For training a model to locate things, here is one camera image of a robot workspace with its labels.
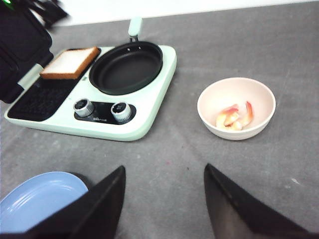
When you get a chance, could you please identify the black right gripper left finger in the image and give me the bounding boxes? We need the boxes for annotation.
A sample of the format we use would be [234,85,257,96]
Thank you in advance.
[22,165,126,239]

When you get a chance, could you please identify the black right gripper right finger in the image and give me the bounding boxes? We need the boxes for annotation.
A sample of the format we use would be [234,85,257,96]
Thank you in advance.
[204,164,312,239]

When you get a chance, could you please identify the curled pink shrimp piece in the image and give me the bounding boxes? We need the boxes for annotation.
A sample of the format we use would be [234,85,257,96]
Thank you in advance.
[230,101,254,130]

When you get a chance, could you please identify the cream ribbed bowl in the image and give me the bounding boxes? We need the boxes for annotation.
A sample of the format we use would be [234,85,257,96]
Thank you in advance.
[197,77,276,140]

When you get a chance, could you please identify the white bread slice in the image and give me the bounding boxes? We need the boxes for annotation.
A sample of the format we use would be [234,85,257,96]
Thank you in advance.
[40,46,100,80]

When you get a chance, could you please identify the breakfast maker hinged lid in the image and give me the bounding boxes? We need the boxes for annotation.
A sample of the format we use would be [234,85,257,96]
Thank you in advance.
[0,2,53,103]

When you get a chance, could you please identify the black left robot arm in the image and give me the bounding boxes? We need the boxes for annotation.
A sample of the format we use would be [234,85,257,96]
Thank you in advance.
[24,0,69,29]

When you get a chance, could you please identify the mint green breakfast maker base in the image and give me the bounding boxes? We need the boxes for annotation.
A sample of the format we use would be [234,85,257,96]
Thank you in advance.
[4,45,177,141]

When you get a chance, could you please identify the blue plate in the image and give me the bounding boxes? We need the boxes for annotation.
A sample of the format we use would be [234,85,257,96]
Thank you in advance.
[0,171,88,234]

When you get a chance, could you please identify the right silver control knob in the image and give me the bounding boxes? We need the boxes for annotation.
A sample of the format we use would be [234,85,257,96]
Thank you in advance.
[111,102,132,122]

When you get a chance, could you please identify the silver control knob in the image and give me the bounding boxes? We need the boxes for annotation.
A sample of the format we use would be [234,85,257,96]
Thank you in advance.
[73,99,94,118]
[111,102,132,122]

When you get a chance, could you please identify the left silver control knob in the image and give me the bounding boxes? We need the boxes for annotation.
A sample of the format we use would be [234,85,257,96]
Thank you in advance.
[73,99,94,118]

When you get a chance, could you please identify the black frying pan mint handle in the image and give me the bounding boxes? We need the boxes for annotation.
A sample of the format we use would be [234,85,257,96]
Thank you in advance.
[89,17,163,95]

